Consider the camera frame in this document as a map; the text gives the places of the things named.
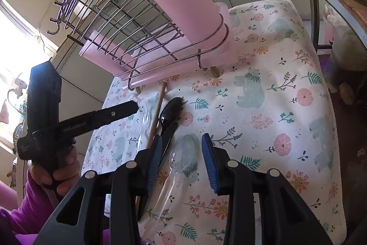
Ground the floral printed tablecloth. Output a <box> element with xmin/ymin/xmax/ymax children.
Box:
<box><xmin>82</xmin><ymin>0</ymin><xmax>348</xmax><ymax>245</ymax></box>

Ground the person's left hand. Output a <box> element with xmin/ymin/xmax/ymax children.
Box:
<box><xmin>30</xmin><ymin>146</ymin><xmax>81</xmax><ymax>197</ymax></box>

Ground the white plastic bag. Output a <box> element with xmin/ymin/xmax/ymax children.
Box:
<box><xmin>323</xmin><ymin>4</ymin><xmax>367</xmax><ymax>72</ymax></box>

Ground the steel wire utensil rack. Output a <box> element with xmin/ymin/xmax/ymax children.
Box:
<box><xmin>47</xmin><ymin>0</ymin><xmax>233</xmax><ymax>91</ymax></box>

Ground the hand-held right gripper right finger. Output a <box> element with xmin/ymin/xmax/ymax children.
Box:
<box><xmin>201</xmin><ymin>133</ymin><xmax>333</xmax><ymax>245</ymax></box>

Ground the window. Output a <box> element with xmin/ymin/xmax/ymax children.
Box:
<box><xmin>0</xmin><ymin>0</ymin><xmax>58</xmax><ymax>154</ymax></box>

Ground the pink plastic drip tray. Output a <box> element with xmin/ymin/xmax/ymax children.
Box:
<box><xmin>120</xmin><ymin>1</ymin><xmax>239</xmax><ymax>91</ymax></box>

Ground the metal shelf rack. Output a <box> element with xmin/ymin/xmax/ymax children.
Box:
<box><xmin>298</xmin><ymin>0</ymin><xmax>367</xmax><ymax>56</ymax></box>

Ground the light wooden chopstick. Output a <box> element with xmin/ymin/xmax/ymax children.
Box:
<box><xmin>135</xmin><ymin>81</ymin><xmax>167</xmax><ymax>220</ymax></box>

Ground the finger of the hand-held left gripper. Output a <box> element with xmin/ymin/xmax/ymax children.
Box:
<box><xmin>32</xmin><ymin>101</ymin><xmax>139</xmax><ymax>146</ymax></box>

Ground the person's left forearm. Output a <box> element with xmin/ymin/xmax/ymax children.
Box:
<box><xmin>0</xmin><ymin>170</ymin><xmax>111</xmax><ymax>245</ymax></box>

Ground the sink faucet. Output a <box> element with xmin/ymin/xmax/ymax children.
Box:
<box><xmin>8</xmin><ymin>77</ymin><xmax>28</xmax><ymax>99</ymax></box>

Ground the black plastic spoon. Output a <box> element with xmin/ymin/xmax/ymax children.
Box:
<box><xmin>165</xmin><ymin>96</ymin><xmax>184</xmax><ymax>119</ymax></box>
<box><xmin>156</xmin><ymin>113</ymin><xmax>181</xmax><ymax>166</ymax></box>

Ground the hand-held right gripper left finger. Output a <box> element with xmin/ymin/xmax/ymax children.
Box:
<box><xmin>33</xmin><ymin>134</ymin><xmax>163</xmax><ymax>245</ymax></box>

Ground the clear plastic spoon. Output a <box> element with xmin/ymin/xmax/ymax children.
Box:
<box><xmin>140</xmin><ymin>134</ymin><xmax>200</xmax><ymax>245</ymax></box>

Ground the cardboard shelf liner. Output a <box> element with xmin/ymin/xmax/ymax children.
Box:
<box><xmin>311</xmin><ymin>0</ymin><xmax>367</xmax><ymax>37</ymax></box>

